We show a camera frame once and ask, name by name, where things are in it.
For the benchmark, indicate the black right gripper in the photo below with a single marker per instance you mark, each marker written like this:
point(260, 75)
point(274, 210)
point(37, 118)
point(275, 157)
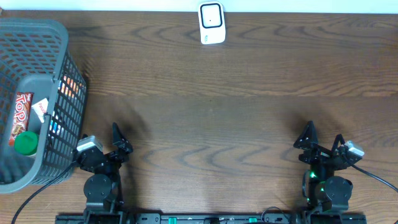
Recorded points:
point(318, 153)

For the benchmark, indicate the red Top snack bar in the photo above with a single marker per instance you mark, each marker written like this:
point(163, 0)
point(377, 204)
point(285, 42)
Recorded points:
point(21, 115)

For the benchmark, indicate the white barcode scanner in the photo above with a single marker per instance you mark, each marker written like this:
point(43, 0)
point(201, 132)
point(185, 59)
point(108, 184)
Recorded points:
point(211, 22)

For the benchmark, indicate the green-lid seasoning jar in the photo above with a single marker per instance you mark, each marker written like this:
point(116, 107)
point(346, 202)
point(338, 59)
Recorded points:
point(26, 143)

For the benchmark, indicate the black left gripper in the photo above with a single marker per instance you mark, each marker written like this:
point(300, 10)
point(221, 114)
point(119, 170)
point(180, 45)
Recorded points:
point(123, 145)

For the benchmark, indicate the grey plastic mesh basket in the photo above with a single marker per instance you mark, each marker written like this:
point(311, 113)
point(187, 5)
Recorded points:
point(35, 58)

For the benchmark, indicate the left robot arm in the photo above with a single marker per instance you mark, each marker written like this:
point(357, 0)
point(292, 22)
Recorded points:
point(103, 190)

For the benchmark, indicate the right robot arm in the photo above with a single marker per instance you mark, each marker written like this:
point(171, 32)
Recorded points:
point(327, 194)

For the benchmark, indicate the white green-label small box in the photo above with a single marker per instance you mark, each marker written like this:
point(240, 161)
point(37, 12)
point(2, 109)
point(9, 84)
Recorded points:
point(40, 109)

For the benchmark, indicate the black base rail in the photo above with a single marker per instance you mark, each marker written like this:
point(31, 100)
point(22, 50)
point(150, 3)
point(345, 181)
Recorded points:
point(155, 218)

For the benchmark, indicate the orange snack packet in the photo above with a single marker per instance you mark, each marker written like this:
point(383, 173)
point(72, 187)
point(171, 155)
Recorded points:
point(69, 87)

